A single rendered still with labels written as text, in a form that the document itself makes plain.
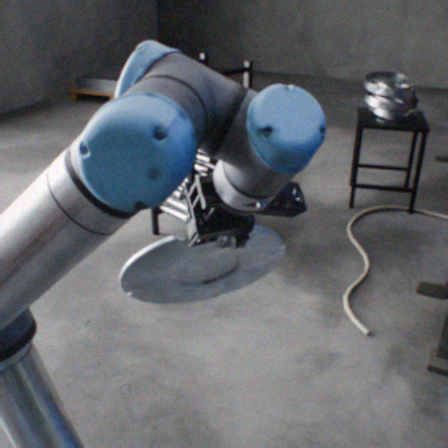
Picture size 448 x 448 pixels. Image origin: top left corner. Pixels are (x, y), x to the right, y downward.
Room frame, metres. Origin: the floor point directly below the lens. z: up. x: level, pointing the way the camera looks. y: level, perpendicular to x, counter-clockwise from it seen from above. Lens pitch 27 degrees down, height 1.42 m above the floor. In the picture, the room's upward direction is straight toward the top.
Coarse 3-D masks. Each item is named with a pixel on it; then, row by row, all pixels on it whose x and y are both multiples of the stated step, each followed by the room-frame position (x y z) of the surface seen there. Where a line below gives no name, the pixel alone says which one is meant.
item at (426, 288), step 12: (420, 288) 1.81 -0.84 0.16; (432, 288) 1.81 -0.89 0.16; (444, 288) 1.81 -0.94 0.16; (444, 324) 1.54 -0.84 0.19; (444, 336) 1.53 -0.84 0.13; (432, 348) 1.59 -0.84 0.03; (444, 348) 1.53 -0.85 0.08; (432, 360) 1.52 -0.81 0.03; (444, 360) 1.52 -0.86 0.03; (444, 372) 1.47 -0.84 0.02
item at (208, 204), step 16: (208, 176) 0.55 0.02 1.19; (192, 192) 0.57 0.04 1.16; (208, 192) 0.55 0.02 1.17; (192, 208) 0.57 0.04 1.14; (208, 208) 0.58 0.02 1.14; (224, 208) 0.54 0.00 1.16; (192, 224) 0.58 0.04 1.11; (208, 224) 0.57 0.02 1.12; (224, 224) 0.57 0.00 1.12; (240, 224) 0.58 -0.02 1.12; (192, 240) 0.58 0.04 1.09; (208, 240) 0.58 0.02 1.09
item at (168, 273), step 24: (168, 240) 0.67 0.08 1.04; (264, 240) 0.73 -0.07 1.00; (144, 264) 0.70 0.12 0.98; (168, 264) 0.71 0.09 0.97; (192, 264) 0.74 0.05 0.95; (216, 264) 0.76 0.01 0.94; (240, 264) 0.77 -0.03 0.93; (264, 264) 0.79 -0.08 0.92; (144, 288) 0.75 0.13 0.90; (168, 288) 0.77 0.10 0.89; (192, 288) 0.79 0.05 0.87; (216, 288) 0.81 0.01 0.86; (240, 288) 0.84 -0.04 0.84
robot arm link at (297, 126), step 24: (264, 96) 0.46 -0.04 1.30; (288, 96) 0.47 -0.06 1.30; (240, 120) 0.46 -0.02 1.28; (264, 120) 0.44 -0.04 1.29; (288, 120) 0.45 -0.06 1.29; (312, 120) 0.46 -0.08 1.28; (240, 144) 0.46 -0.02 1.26; (264, 144) 0.44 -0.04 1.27; (288, 144) 0.43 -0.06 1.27; (312, 144) 0.44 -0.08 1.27; (240, 168) 0.47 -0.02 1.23; (264, 168) 0.45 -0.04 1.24; (288, 168) 0.45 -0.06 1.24; (240, 192) 0.50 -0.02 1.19; (264, 192) 0.49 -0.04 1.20
